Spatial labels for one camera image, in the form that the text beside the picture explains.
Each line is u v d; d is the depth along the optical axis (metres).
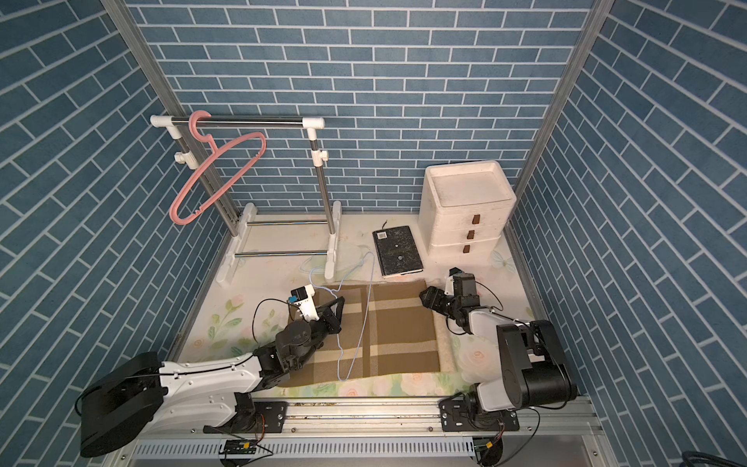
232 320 0.91
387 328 0.86
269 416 0.74
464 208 0.91
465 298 0.73
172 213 0.72
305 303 0.70
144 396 0.42
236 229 1.08
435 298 0.83
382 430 0.73
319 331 0.69
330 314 0.70
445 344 0.85
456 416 0.73
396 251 1.07
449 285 0.86
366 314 0.92
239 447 0.72
